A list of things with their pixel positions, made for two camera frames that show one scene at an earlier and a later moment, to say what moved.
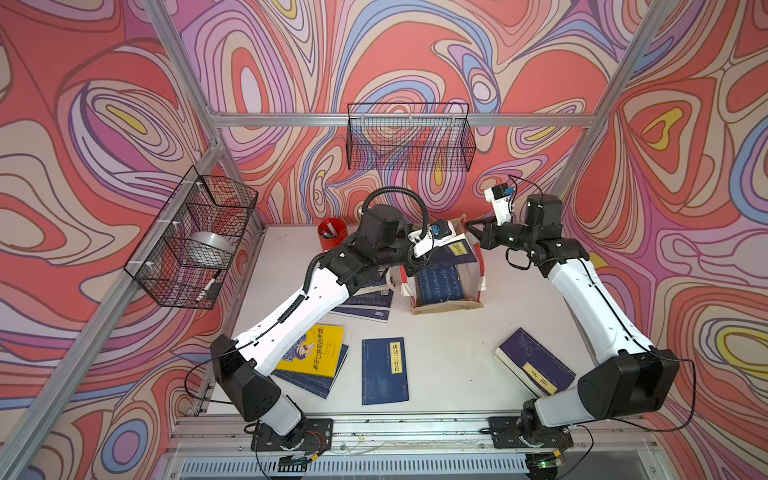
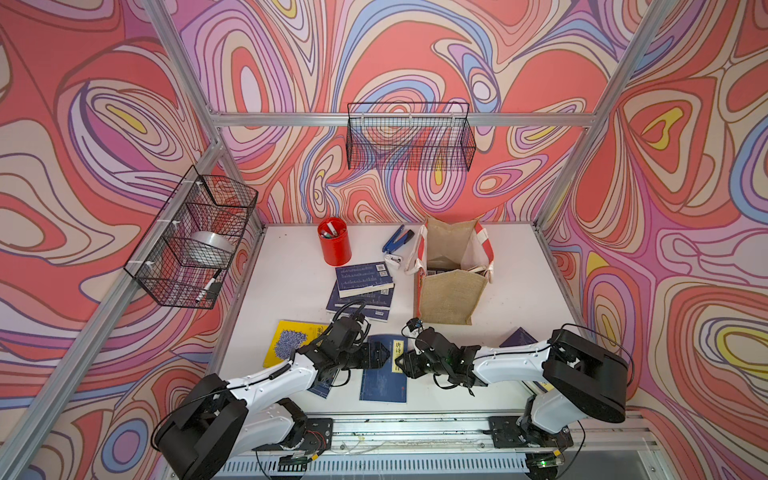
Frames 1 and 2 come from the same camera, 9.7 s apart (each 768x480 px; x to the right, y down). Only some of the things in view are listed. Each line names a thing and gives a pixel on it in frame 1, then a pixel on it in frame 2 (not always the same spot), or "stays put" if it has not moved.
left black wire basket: [189, 249] stays put
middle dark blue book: [380, 298] stays put
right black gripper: [487, 233] → [409, 363]
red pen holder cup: [333, 232] stays put
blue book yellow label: [384, 373] stays put
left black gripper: [418, 264] → [378, 360]
